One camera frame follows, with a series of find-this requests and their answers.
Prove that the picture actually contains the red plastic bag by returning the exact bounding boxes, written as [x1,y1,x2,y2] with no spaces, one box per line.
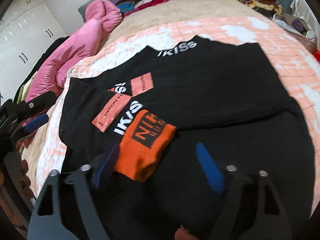
[313,49,320,62]

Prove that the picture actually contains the green and black clothes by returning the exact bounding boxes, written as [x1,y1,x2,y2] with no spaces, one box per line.
[13,36,69,103]

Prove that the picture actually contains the beige fleece bed sheet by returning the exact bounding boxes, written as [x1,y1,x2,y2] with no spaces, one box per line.
[22,0,270,185]

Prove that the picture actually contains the floral basket with clothes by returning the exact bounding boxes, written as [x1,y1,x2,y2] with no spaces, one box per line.
[272,13,317,54]

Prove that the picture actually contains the black sweater orange cuffs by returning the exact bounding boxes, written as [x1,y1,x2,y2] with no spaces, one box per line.
[59,36,315,239]

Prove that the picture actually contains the white wardrobe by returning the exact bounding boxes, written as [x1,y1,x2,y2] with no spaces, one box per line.
[0,0,66,103]

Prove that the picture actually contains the white curtain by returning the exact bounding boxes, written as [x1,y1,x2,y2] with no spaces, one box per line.
[290,0,319,43]

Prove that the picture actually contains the peach white plaid blanket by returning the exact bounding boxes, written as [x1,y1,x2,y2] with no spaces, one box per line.
[35,16,320,218]

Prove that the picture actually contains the pink quilted comforter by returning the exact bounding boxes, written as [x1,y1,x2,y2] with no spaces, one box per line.
[25,0,123,102]

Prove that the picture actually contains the striped purple blue garment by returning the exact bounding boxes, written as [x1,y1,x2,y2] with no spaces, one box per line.
[113,0,135,14]

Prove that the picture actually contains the right hand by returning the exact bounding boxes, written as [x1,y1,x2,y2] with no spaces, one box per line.
[174,227,198,240]

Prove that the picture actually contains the red and cream folded clothes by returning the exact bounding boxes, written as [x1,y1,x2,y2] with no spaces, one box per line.
[123,0,169,17]

